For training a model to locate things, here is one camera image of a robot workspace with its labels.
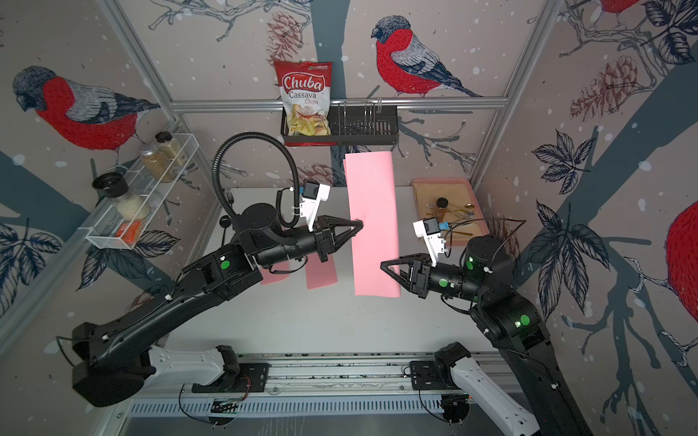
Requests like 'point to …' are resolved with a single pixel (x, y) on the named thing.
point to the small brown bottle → (442, 203)
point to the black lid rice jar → (130, 206)
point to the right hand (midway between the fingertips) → (385, 264)
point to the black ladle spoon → (224, 222)
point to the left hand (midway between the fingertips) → (364, 224)
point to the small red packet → (129, 231)
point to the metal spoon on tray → (466, 210)
